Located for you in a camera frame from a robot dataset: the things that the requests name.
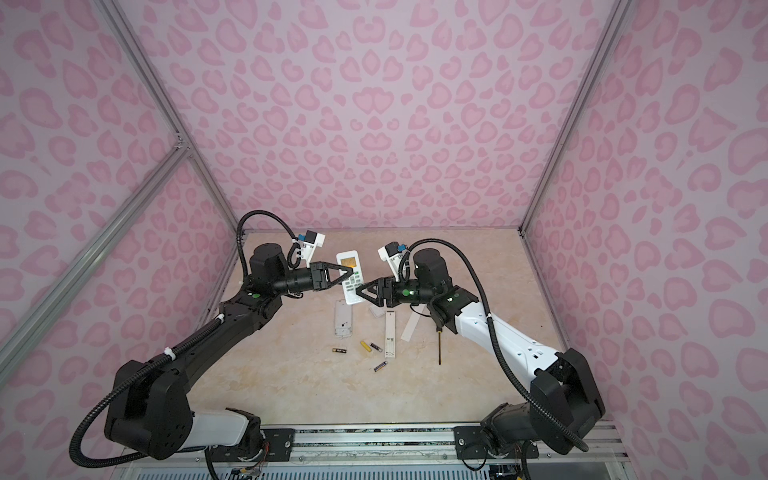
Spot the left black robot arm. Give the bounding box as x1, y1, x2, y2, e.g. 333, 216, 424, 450
104, 243, 353, 460

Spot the slim white remote control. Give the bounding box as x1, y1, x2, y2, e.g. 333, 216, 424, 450
385, 311, 396, 359

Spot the black mounting plate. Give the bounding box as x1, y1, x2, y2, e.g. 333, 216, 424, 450
452, 425, 523, 460
211, 428, 295, 463

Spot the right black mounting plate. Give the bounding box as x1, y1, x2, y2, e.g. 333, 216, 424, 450
452, 425, 523, 460

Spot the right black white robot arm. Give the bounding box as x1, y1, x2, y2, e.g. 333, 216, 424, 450
355, 248, 605, 457

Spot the white remote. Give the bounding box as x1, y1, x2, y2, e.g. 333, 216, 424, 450
336, 250, 364, 305

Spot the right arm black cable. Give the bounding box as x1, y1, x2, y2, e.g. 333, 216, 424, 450
404, 238, 590, 453

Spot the white remote angled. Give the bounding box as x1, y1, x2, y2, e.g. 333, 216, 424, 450
334, 300, 353, 338

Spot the aluminium front rail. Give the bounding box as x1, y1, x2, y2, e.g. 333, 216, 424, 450
112, 421, 635, 479

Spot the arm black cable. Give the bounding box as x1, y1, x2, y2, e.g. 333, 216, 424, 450
404, 238, 590, 453
235, 209, 301, 283

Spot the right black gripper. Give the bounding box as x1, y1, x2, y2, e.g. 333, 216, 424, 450
357, 275, 436, 309

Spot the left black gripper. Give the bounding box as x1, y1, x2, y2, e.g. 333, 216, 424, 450
272, 263, 353, 299

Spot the aluminium diagonal frame bar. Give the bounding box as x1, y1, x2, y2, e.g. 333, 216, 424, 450
1, 141, 189, 385

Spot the white battery cover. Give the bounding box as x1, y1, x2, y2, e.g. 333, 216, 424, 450
400, 311, 422, 342

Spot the black handled screwdriver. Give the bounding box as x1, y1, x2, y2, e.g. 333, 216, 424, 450
436, 326, 443, 366

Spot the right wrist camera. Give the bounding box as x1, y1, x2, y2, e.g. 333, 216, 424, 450
378, 241, 407, 281

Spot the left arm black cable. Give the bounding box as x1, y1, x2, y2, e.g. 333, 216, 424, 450
235, 209, 301, 283

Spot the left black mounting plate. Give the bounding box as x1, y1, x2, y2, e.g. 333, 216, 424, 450
211, 428, 295, 463

